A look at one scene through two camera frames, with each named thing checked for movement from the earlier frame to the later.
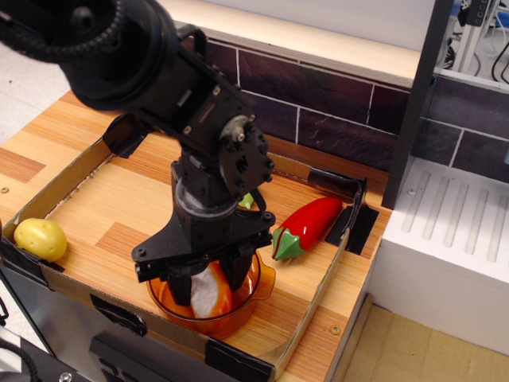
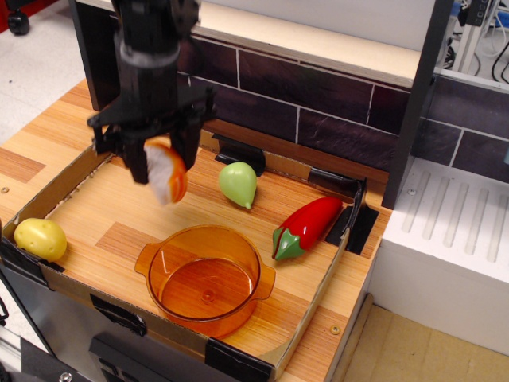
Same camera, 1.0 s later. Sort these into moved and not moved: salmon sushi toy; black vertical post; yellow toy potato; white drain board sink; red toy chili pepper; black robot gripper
Moved: black robot gripper; salmon sushi toy
Not moved: black vertical post; yellow toy potato; white drain board sink; red toy chili pepper
